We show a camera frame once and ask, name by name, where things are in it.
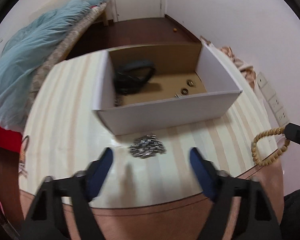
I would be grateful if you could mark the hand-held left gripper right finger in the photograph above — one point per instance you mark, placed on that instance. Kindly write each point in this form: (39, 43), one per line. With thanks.
(202, 172)

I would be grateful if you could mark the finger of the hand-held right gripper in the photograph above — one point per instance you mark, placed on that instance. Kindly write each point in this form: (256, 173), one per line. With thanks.
(298, 135)

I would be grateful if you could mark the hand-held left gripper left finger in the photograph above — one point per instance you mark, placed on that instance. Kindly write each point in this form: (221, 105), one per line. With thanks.
(100, 172)

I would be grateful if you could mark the cardboard box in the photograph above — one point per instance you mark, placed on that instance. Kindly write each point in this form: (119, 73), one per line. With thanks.
(165, 112)

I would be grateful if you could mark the small earrings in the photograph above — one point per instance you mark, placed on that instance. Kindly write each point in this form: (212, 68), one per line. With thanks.
(177, 95)

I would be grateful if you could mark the black smartwatch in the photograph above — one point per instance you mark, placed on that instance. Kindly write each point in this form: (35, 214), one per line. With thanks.
(132, 76)

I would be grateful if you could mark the striped tablecloth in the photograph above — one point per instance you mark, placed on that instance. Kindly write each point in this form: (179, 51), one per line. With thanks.
(72, 130)

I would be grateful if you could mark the pink suede mat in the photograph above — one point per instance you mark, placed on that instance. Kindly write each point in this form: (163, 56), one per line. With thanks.
(150, 222)

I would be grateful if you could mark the red bed sheet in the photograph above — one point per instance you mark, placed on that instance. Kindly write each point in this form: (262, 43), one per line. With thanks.
(5, 137)

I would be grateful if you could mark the patterned bed sheet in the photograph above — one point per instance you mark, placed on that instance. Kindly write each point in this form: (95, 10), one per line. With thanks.
(65, 45)

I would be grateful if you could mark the light blue duvet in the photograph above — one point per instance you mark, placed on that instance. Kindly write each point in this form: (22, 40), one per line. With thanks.
(27, 55)

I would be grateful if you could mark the wooden bed leg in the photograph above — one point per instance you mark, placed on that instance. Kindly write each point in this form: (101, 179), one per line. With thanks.
(105, 19)

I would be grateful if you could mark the white door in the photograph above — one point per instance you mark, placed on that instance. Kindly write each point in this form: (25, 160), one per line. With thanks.
(140, 0)

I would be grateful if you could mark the white wall sockets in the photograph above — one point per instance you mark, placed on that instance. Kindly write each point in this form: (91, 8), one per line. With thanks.
(273, 100)

